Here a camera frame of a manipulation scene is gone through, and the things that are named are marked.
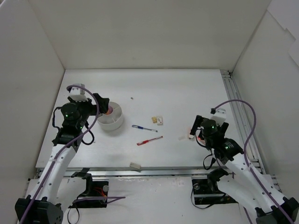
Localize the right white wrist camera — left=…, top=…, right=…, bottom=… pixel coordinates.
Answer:
left=210, top=108, right=227, bottom=123

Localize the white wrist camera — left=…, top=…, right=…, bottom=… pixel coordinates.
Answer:
left=210, top=108, right=227, bottom=123
left=68, top=87, right=88, bottom=102

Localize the white round divided container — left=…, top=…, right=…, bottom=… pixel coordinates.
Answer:
left=97, top=101, right=124, bottom=131

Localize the blue gel pen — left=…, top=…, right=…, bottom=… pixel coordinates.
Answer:
left=132, top=125, right=158, bottom=133

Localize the white eraser block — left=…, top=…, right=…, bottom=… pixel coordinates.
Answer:
left=129, top=162, right=141, bottom=170

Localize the aluminium table rail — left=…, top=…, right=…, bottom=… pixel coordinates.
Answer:
left=217, top=70, right=281, bottom=191

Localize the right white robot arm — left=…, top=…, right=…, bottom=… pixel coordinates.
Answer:
left=190, top=115, right=299, bottom=224

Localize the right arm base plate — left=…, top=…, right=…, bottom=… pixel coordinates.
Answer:
left=191, top=178, right=237, bottom=209

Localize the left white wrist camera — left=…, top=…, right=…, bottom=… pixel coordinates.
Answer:
left=68, top=87, right=88, bottom=102

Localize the red gel pen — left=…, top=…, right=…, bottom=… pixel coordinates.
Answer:
left=137, top=136, right=163, bottom=146

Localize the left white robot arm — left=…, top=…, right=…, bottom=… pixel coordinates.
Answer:
left=15, top=93, right=109, bottom=224

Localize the front aluminium rail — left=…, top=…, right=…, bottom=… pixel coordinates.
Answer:
left=35, top=166, right=262, bottom=178

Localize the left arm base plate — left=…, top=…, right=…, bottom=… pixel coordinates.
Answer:
left=69, top=181, right=109, bottom=209

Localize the white staple box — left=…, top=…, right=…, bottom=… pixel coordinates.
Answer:
left=156, top=116, right=163, bottom=126

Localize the yellow staple box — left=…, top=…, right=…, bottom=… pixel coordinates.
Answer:
left=151, top=117, right=157, bottom=123

